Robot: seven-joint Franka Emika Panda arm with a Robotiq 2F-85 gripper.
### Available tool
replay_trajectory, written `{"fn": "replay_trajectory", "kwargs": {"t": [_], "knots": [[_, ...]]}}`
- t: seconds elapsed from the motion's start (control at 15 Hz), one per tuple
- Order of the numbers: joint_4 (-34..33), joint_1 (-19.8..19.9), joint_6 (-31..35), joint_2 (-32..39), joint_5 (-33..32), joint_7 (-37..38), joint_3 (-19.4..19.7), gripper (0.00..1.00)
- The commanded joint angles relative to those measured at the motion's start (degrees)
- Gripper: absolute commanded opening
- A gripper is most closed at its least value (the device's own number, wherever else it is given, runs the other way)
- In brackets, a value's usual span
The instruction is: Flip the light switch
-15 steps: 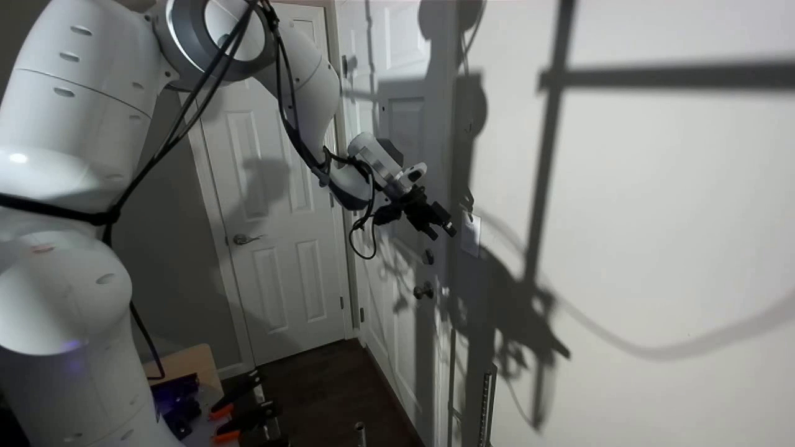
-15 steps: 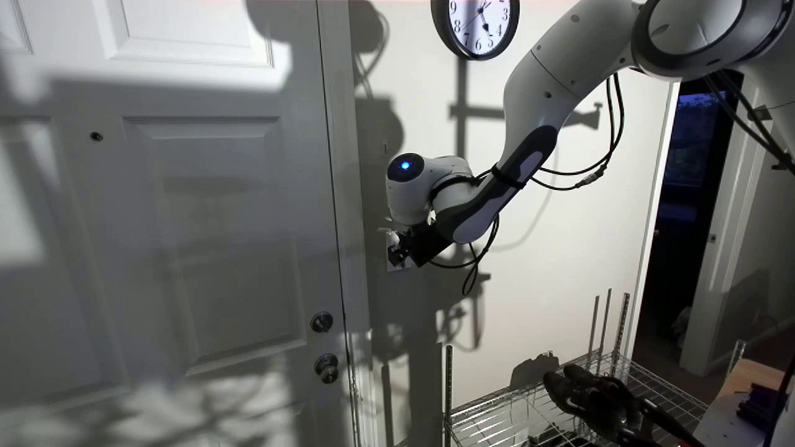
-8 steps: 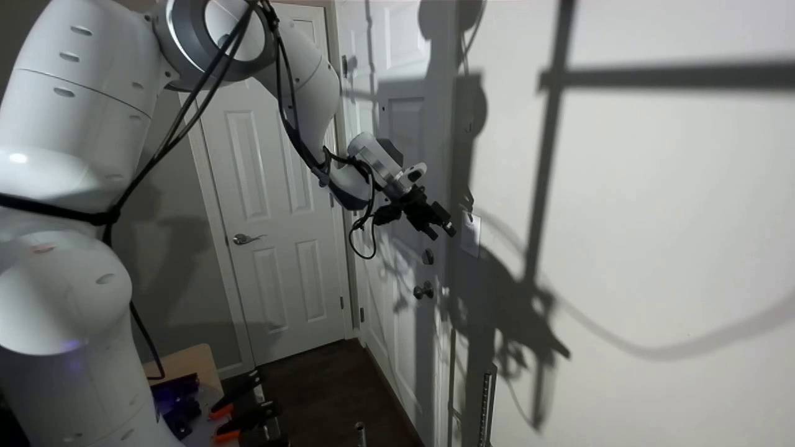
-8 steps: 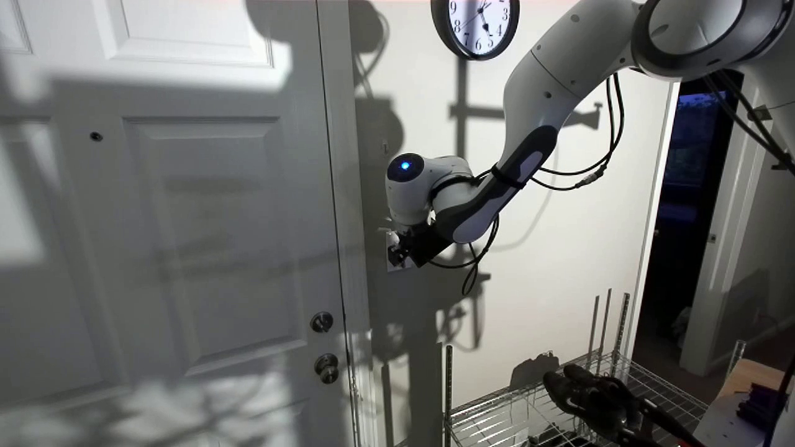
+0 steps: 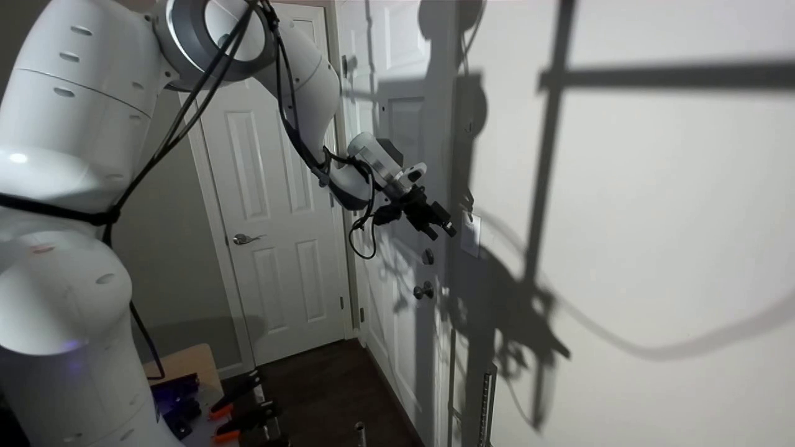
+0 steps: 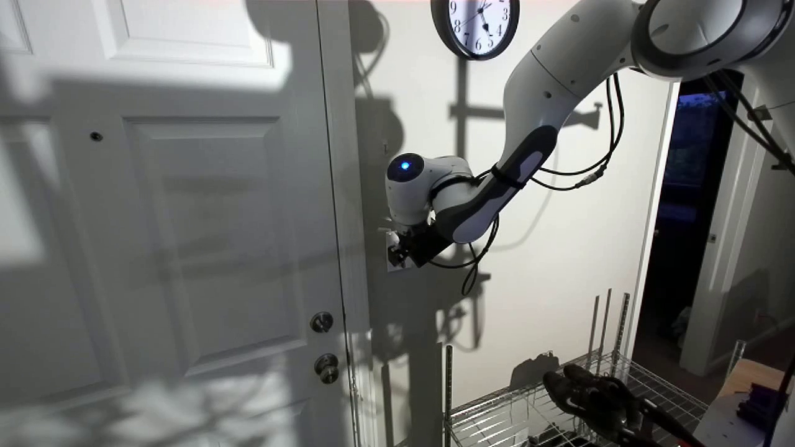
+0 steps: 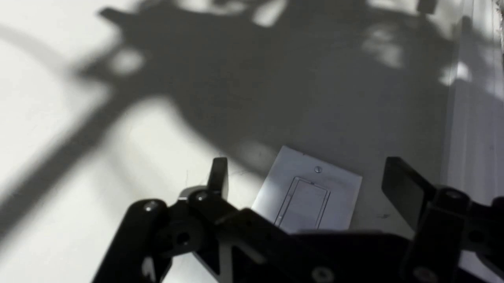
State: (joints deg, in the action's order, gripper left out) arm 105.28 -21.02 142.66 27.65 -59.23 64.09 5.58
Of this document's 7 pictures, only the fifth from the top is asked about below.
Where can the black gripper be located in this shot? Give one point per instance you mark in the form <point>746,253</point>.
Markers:
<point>418,207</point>

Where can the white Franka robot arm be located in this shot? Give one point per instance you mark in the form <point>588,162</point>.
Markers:
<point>76,109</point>

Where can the white closet door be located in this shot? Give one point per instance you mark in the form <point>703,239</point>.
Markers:
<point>389,306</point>

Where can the white panel door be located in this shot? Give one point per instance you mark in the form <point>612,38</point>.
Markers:
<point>274,265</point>

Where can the orange and black clamp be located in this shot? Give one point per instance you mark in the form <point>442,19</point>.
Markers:
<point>239,406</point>

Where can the brown cardboard box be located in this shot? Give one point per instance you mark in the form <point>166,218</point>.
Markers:
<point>191,361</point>

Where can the blue plastic object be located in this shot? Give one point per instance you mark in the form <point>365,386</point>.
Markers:
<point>177,406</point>

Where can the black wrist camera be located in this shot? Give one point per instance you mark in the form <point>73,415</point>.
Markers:
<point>386,214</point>

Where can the small grey floor post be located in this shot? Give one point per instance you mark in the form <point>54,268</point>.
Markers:
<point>361,437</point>

